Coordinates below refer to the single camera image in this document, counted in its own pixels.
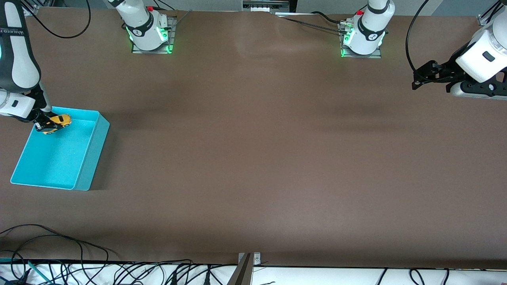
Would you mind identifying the long looped black cable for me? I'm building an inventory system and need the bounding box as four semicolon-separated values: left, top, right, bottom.
0;224;109;285

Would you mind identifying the grey power strip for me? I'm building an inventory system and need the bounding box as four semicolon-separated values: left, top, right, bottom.
242;0;292;12

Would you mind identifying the thin black table cable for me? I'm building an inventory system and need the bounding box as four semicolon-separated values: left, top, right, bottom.
275;15;343;33

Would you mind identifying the thick black table cable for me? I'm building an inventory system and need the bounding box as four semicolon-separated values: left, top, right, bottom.
311;11;347;25

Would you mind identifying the teal plastic bin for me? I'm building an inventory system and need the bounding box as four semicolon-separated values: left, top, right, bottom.
10;106;110;191

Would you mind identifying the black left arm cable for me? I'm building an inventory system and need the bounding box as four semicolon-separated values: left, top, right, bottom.
405;0;431;74

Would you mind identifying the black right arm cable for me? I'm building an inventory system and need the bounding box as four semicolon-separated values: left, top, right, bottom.
22;0;91;39

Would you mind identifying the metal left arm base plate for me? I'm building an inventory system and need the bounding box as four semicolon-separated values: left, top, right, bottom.
339;22;383;59

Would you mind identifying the grey metal clamp bracket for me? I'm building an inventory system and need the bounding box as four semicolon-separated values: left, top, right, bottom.
228;252;261;285

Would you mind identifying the yellow beetle toy car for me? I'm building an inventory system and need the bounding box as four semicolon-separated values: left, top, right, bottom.
42;114;72;135

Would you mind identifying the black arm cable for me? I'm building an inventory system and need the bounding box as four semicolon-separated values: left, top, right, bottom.
405;0;431;74
22;0;91;39

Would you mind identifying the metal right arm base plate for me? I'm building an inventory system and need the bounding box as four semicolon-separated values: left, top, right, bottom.
132;16;177;55

